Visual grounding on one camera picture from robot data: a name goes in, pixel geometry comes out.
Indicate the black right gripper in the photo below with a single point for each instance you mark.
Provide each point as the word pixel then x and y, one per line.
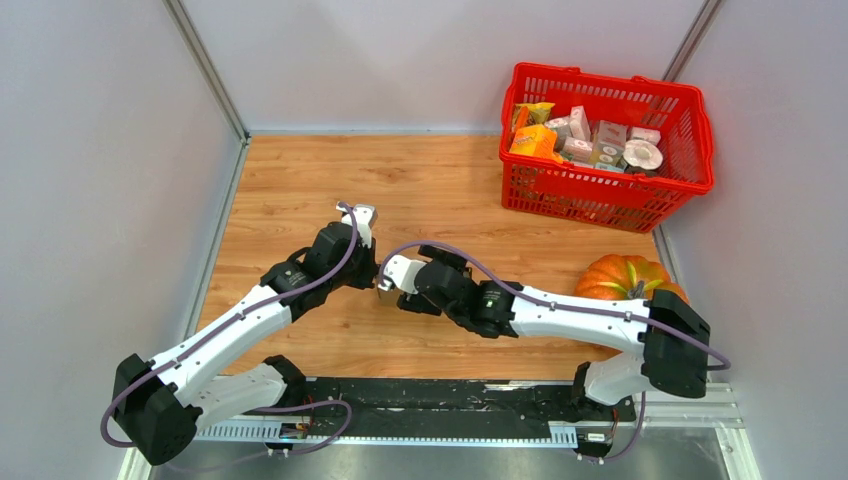
pixel 459 264

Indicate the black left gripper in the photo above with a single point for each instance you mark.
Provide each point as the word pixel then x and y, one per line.
pixel 372 268

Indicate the brown cardboard paper box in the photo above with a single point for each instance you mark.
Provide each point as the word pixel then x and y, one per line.
pixel 386 293

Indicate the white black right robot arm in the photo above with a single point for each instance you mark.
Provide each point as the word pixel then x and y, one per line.
pixel 662 343

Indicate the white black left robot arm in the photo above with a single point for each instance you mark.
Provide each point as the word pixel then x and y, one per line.
pixel 160 404

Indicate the orange snack box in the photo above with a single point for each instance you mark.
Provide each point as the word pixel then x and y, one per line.
pixel 534 141

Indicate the white pink carton box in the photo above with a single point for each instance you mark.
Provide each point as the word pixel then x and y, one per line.
pixel 579 124

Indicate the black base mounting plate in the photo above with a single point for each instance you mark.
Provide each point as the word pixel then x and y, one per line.
pixel 445 409

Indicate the orange pumpkin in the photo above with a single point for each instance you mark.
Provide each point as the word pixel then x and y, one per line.
pixel 625 277

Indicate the yellow snack bag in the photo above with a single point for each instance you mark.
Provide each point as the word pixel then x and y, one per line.
pixel 528 114

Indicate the red plastic shopping basket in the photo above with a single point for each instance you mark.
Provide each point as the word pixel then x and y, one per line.
pixel 630 202

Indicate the white round tape roll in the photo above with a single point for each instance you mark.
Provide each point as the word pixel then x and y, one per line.
pixel 642 154

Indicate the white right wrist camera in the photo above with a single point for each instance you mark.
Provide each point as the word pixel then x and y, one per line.
pixel 402 272

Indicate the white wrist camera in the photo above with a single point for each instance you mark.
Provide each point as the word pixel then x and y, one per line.
pixel 361 216
pixel 402 272

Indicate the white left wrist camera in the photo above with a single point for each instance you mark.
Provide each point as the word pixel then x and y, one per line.
pixel 361 216

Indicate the aluminium frame rail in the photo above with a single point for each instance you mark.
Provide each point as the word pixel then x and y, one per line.
pixel 716 413

